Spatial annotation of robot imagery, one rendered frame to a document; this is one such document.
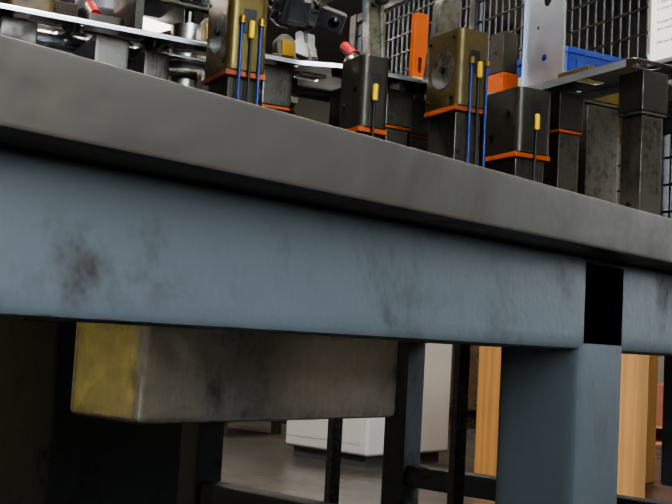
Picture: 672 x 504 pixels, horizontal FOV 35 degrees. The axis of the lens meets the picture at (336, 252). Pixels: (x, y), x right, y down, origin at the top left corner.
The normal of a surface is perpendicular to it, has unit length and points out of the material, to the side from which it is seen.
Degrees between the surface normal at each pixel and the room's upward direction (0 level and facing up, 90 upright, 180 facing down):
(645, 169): 90
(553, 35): 90
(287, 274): 90
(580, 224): 90
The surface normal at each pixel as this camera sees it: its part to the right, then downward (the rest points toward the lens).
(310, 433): -0.69, -0.10
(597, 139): 0.48, -0.04
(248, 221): 0.74, -0.01
